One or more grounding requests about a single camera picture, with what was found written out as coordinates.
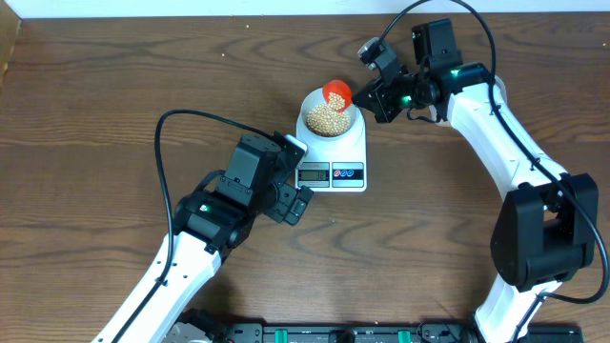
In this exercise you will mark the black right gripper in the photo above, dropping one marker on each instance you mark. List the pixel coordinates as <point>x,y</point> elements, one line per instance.
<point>383,111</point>

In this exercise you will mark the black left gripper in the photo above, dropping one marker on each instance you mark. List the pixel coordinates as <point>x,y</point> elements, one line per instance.
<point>286,195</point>

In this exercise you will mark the orange plastic measuring scoop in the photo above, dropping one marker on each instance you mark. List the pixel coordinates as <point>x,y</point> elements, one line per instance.
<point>337,92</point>

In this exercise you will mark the soybeans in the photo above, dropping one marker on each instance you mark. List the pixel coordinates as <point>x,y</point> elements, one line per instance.
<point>329,119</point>

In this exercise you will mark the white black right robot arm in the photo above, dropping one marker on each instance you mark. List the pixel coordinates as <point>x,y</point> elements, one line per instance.
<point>546,229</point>

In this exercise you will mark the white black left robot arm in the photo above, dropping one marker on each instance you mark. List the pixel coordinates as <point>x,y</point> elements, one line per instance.
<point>207,225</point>

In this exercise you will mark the white digital kitchen scale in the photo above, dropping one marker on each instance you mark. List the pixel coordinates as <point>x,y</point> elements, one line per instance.
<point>334,164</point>

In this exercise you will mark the grey round bowl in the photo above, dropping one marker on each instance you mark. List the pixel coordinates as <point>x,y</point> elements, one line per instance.
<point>316,98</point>

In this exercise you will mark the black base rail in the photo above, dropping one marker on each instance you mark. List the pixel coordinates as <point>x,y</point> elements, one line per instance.
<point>199,326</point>

